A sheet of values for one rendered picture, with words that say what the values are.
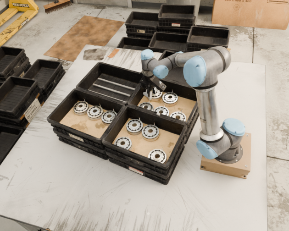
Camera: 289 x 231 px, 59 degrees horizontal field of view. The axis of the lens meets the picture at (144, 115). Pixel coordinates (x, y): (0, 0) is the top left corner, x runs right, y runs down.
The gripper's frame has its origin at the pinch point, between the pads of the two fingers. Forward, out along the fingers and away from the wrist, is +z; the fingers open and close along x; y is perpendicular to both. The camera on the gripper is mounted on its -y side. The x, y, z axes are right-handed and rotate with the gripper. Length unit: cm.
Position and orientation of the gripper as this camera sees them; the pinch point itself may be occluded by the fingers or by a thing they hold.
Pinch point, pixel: (152, 96)
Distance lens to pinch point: 172.3
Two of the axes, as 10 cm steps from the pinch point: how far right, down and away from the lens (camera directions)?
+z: 0.7, 6.4, 7.6
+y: -8.5, -3.7, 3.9
